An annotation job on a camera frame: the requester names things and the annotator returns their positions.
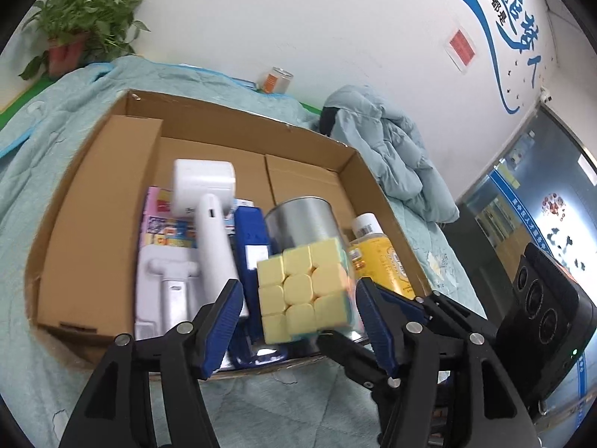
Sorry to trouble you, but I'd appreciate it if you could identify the blue wall lettering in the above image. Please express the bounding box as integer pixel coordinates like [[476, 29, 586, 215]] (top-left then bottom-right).
[[417, 0, 542, 115]]

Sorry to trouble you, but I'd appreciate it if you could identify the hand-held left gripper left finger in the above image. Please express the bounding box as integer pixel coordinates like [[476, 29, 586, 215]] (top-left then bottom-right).
[[60, 278, 245, 448]]

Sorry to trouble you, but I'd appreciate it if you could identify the yellow label jar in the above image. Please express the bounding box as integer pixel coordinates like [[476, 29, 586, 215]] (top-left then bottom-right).
[[349, 213, 416, 300]]

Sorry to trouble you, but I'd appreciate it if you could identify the pale yellow puzzle cube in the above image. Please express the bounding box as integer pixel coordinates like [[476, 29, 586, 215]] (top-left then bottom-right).
[[256, 238, 354, 345]]

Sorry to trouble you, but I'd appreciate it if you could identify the brown cardboard box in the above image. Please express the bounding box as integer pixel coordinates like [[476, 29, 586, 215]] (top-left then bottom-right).
[[25, 88, 432, 376]]

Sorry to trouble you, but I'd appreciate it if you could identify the white blister pack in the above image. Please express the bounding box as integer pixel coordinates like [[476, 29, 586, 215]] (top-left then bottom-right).
[[134, 245, 202, 342]]

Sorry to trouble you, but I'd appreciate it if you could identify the glass door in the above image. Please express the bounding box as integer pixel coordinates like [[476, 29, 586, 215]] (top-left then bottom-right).
[[454, 102, 597, 411]]

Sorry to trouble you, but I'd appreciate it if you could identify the blue bottle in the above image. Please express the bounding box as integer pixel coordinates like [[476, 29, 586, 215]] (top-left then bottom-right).
[[228, 205, 291, 368]]

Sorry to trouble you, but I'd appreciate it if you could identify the light blue puffer jacket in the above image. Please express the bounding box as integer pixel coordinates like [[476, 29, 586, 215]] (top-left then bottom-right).
[[319, 85, 460, 225]]

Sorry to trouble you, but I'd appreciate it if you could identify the white handheld appliance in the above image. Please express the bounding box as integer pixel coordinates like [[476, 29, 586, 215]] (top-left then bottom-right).
[[172, 159, 249, 319]]

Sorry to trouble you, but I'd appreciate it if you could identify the silver metal can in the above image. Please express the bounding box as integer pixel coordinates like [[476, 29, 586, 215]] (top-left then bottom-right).
[[264, 197, 369, 342]]

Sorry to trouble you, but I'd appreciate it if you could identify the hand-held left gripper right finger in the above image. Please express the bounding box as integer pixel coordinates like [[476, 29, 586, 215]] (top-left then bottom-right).
[[354, 277, 542, 448]]

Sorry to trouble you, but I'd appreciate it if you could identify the orange label can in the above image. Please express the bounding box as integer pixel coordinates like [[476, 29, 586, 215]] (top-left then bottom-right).
[[259, 66, 294, 95]]

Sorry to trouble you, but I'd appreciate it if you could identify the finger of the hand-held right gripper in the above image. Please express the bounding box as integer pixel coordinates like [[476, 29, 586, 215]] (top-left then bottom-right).
[[319, 329, 402, 390]]

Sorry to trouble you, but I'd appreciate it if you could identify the colourful board game box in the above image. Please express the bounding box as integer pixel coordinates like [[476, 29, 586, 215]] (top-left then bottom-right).
[[140, 186, 257, 249]]

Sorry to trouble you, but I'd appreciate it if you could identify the red wall notice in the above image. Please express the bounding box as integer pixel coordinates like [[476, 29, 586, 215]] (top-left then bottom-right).
[[445, 23, 479, 73]]

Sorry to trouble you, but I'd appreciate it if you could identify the small potted plant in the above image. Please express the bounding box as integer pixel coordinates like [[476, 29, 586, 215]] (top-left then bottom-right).
[[19, 0, 150, 80]]

